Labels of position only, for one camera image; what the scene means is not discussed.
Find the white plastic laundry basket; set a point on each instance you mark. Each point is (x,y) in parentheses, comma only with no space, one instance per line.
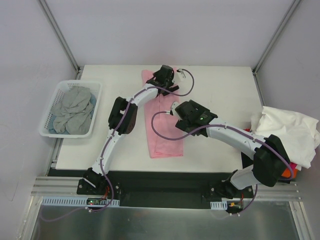
(72,110)

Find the grey t shirt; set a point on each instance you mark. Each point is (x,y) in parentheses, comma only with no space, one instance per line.
(72,107)

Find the black t shirt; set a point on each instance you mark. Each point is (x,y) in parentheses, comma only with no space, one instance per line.
(246,161)

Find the aluminium frame post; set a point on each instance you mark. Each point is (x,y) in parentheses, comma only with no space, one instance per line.
(293,7)
(60,36)

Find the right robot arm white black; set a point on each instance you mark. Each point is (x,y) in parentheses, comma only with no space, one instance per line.
(268,155)

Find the left aluminium frame post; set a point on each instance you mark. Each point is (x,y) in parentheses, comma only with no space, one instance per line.
(60,36)

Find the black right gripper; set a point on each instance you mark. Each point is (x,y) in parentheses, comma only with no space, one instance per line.
(182,124)

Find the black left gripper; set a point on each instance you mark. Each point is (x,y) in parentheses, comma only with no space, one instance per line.
(160,81)

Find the light blue t shirt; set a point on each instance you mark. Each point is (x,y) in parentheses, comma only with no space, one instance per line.
(51,128)

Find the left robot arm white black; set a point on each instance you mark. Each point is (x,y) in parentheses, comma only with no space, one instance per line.
(121,122)

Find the pink t shirt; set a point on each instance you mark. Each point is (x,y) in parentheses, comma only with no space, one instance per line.
(165,125)

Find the white t shirt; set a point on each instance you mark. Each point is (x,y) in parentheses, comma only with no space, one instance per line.
(297,132)

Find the right aluminium frame post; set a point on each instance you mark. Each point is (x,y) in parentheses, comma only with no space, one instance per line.
(293,7)

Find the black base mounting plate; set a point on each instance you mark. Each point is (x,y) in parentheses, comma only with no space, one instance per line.
(179,190)

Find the left slotted cable duct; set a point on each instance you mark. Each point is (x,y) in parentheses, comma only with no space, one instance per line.
(66,201)

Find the right slotted cable duct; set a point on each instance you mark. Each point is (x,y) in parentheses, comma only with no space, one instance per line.
(219,205)

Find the aluminium front rail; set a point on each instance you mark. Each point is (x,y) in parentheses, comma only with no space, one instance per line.
(67,187)

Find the magenta t shirt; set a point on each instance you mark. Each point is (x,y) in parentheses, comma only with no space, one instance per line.
(293,165)

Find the orange t shirt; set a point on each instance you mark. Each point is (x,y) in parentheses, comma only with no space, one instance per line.
(287,174)

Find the slotted cable duct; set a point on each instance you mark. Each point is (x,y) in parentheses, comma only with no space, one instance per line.
(219,205)
(66,201)

